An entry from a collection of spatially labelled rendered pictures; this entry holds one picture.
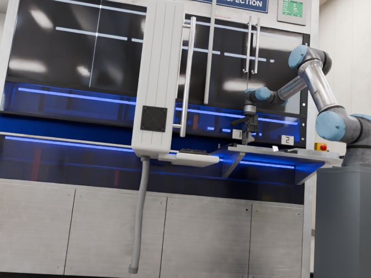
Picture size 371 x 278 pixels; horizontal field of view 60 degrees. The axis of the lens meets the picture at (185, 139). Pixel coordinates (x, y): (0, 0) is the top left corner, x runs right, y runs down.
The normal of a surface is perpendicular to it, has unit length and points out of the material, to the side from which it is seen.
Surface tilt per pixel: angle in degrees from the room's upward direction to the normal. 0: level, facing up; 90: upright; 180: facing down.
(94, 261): 90
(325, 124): 97
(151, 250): 90
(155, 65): 90
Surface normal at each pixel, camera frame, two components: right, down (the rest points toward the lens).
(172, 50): 0.10, -0.14
